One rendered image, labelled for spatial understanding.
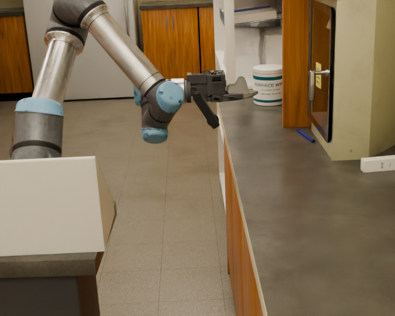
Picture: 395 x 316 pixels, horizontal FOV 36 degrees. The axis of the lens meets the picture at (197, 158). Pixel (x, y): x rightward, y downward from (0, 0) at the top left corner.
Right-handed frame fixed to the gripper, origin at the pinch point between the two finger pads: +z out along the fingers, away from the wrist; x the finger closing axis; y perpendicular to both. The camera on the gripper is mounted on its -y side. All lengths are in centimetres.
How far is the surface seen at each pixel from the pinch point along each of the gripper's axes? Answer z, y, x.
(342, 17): 24.4, 22.2, -5.4
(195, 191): -17, -114, 206
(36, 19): -174, -25, 483
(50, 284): -53, -30, -53
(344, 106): 25.9, -3.6, -5.4
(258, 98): 9, -17, 65
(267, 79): 12, -9, 63
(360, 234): 18, -20, -55
